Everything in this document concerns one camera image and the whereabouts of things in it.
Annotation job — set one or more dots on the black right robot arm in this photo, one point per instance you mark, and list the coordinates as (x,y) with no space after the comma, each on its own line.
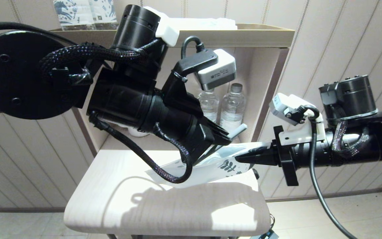
(353,96)

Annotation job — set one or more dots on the white ribbed mug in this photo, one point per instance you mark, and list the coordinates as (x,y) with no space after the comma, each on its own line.
(138,133)

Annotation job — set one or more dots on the white blue flat packet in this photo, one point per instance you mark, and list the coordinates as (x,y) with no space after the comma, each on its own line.
(211,23)

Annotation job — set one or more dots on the white right camera bracket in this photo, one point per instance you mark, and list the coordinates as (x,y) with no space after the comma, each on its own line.
(302,134)

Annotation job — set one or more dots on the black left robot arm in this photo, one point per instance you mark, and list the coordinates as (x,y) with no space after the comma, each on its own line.
(12,73)

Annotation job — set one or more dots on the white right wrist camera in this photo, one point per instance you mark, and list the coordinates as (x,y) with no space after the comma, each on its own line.
(285,106)

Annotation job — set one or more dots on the grey toothbrush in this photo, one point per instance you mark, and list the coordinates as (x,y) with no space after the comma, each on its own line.
(239,130)

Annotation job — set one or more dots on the clear water bottle grey cap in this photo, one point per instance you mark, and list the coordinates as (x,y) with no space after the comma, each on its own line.
(232,106)
(211,103)

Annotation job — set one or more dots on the black blue-edged device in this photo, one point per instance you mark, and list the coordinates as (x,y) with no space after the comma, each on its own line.
(265,235)

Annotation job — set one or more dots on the beige wooden shelf unit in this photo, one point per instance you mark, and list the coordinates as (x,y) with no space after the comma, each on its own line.
(177,205)

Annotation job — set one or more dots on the black left camera bracket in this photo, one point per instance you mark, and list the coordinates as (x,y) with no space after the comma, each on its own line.
(181,89)

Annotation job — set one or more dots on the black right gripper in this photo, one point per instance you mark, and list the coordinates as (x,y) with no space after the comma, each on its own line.
(287,159)

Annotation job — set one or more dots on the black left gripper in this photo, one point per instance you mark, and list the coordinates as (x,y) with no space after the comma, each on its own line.
(204,139)

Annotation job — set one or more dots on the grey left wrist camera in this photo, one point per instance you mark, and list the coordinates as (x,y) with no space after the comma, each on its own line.
(216,71)

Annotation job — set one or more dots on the white blue floral pouch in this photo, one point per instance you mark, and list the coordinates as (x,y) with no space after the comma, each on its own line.
(211,174)

